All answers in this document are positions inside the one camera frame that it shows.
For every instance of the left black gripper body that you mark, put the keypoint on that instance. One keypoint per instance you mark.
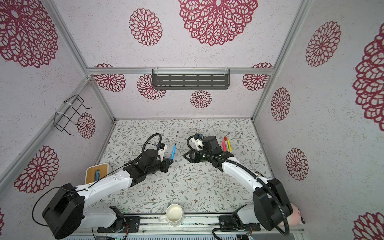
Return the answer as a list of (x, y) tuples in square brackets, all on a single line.
[(152, 170)]

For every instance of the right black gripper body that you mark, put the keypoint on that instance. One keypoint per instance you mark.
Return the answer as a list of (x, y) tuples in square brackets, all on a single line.
[(200, 157)]

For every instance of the blue marker pen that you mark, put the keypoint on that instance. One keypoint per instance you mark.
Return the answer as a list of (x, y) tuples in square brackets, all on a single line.
[(173, 152)]

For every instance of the yellow highlighter pen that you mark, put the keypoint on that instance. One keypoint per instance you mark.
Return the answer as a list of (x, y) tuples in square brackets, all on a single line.
[(229, 146)]

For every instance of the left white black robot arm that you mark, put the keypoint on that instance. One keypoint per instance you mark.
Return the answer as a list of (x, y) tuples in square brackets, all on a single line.
[(69, 209)]

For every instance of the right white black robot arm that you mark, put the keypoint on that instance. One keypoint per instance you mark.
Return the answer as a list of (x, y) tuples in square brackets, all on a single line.
[(271, 206)]

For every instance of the white ceramic mug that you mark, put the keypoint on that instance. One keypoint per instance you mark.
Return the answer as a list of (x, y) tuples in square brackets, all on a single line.
[(173, 216)]

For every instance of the pink plush toy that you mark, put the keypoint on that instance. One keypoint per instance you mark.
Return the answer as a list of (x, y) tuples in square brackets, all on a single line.
[(295, 219)]

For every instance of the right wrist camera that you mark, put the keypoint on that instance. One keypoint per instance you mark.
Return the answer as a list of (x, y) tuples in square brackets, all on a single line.
[(197, 140)]

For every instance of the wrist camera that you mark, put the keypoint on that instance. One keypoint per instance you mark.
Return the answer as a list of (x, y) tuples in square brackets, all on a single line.
[(162, 148), (197, 140)]

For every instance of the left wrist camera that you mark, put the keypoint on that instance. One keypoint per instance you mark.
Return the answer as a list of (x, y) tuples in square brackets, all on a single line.
[(162, 148)]

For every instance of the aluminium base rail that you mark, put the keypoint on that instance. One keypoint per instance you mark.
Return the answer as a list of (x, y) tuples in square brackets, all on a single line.
[(193, 227)]

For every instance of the dark grey wall shelf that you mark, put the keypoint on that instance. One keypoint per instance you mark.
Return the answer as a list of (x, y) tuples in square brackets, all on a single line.
[(190, 80)]

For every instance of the black wire wall rack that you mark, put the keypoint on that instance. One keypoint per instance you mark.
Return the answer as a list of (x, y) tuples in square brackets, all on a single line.
[(65, 117)]

